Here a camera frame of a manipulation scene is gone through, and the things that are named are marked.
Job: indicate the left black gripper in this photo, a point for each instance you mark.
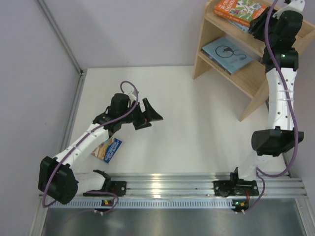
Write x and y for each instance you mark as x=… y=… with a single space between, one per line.
x=141 y=117

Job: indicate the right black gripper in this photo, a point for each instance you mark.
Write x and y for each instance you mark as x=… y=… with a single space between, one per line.
x=257 y=24

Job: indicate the orange treehouse book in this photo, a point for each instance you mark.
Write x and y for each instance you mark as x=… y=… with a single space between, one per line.
x=239 y=11

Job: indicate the light blue swan book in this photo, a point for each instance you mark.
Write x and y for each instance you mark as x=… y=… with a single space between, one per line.
x=228 y=54

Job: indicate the dark purple galaxy book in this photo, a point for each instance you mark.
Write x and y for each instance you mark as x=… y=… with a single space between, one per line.
x=216 y=62

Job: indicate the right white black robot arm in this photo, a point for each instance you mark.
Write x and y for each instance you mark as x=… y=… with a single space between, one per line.
x=278 y=30

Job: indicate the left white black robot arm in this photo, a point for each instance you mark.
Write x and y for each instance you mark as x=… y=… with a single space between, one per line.
x=57 y=178

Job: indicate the blue colourful picture book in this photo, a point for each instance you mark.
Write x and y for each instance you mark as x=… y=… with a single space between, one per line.
x=107 y=149

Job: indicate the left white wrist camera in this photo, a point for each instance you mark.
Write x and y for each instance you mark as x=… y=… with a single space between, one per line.
x=132 y=94

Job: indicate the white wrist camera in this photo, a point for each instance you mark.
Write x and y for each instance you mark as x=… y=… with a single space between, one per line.
x=293 y=5
x=132 y=94

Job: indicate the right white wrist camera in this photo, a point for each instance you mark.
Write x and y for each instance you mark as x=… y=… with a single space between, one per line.
x=293 y=5

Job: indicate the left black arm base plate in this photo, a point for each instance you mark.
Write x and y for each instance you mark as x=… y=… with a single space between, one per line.
x=117 y=188

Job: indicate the perforated cable duct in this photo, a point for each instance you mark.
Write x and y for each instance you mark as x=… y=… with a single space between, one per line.
x=153 y=203

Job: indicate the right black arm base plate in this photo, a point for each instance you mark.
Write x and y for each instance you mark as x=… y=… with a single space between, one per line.
x=226 y=188

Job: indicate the aluminium mounting rail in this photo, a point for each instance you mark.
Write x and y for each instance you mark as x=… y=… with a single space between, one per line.
x=168 y=185

